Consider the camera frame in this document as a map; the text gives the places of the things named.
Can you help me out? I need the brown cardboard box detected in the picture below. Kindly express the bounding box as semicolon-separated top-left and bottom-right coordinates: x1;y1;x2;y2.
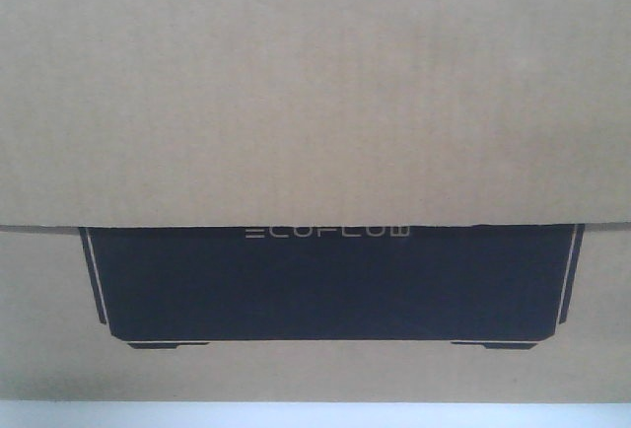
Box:
1;0;630;402

